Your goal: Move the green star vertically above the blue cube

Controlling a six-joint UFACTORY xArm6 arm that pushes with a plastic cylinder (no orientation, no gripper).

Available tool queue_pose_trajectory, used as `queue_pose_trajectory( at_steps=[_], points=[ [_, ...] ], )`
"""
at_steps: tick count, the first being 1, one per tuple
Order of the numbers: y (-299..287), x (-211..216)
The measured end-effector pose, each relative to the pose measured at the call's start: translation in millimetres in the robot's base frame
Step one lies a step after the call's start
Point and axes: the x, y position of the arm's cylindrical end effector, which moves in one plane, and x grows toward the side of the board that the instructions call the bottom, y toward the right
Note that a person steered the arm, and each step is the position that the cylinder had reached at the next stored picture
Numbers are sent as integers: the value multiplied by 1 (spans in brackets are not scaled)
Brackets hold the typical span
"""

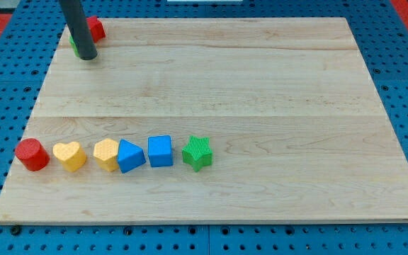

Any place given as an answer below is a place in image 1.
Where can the green star block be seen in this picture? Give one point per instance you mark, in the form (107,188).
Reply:
(197,153)

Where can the blue cube block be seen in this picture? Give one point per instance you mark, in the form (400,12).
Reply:
(160,151)

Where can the light wooden board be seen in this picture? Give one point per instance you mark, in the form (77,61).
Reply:
(297,129)

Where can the blue triangle block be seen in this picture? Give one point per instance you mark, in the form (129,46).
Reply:
(130,156)

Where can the yellow hexagon block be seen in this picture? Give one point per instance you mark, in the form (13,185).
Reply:
(105,153)

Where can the yellow heart block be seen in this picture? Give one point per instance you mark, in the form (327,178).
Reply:
(71,155)

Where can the red block at back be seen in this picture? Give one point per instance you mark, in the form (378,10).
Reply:
(96,28)

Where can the green block behind rod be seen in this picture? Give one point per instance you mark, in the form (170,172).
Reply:
(74,47)

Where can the red cylinder block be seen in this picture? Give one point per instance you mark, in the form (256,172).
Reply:
(32,154)

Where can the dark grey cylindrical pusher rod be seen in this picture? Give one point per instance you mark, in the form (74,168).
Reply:
(78,27)

